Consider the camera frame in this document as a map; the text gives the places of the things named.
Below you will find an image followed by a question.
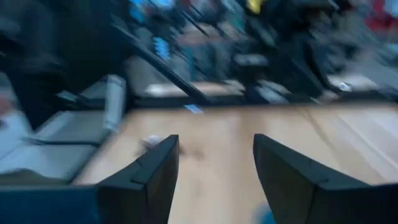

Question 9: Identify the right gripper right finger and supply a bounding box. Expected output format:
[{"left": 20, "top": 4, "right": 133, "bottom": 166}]
[{"left": 252, "top": 133, "right": 398, "bottom": 224}]

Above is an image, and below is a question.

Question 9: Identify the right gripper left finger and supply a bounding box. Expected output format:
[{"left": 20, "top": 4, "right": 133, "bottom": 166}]
[{"left": 0, "top": 133, "right": 180, "bottom": 224}]

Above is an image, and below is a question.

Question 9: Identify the silver metal bracket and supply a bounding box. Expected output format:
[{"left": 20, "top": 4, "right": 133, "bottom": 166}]
[{"left": 103, "top": 73, "right": 127, "bottom": 132}]

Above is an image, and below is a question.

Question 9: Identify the black aluminium table frame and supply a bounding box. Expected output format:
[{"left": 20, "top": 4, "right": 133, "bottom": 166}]
[{"left": 124, "top": 92, "right": 398, "bottom": 108}]

